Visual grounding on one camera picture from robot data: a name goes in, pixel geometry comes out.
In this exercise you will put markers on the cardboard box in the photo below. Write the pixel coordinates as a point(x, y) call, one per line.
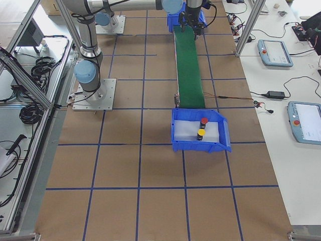
point(50, 7)

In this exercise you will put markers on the black power adapter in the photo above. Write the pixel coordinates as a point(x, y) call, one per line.
point(276, 94)

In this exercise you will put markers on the white foam pad right bin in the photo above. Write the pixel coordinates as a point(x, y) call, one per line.
point(188, 131)

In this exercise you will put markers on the teach pendant near right bin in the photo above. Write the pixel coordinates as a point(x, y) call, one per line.
point(304, 120)

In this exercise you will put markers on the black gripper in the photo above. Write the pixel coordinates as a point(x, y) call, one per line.
point(192, 15)

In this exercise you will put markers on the yellow push button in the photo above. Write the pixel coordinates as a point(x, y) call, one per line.
point(200, 134)

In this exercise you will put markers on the blue bin right side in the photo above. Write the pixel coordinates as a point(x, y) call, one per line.
point(196, 115)

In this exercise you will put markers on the green conveyor belt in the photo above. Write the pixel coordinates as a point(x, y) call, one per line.
point(190, 89)

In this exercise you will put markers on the aluminium frame post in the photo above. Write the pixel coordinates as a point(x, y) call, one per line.
point(249, 26)

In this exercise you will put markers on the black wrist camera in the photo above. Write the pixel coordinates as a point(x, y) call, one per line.
point(206, 4)

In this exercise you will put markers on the teach pendant near left bin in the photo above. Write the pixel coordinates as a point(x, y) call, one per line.
point(274, 53)

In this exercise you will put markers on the blue bin left side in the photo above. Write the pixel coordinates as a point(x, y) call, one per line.
point(172, 20)

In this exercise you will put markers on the black control box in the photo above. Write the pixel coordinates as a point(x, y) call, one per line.
point(32, 36)

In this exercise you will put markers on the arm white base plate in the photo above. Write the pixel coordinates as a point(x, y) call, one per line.
point(107, 25)
point(102, 99)

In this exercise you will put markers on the teach pendant bin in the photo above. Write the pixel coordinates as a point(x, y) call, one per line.
point(304, 120)
point(274, 53)

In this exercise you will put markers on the blue bin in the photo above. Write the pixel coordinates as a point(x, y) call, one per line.
point(172, 20)
point(196, 115)

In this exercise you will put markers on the red push button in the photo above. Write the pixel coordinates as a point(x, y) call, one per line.
point(203, 122)

